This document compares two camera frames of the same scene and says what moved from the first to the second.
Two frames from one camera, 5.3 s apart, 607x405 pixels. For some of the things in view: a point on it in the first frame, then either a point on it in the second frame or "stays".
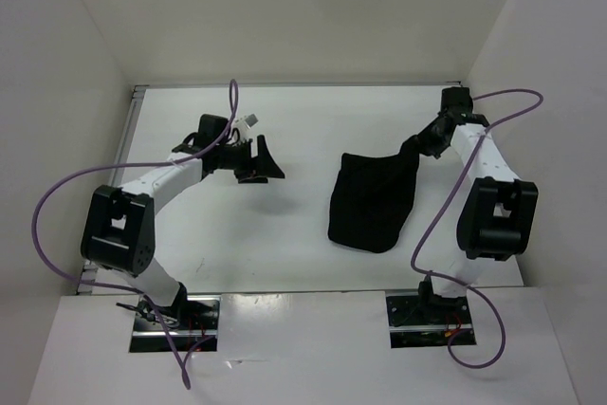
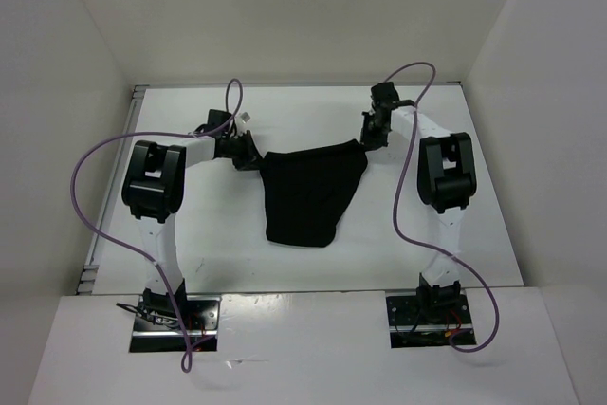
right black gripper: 423,143 → 369,141
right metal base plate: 420,321 stays
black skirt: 373,197 → 305,191
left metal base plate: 191,320 stays
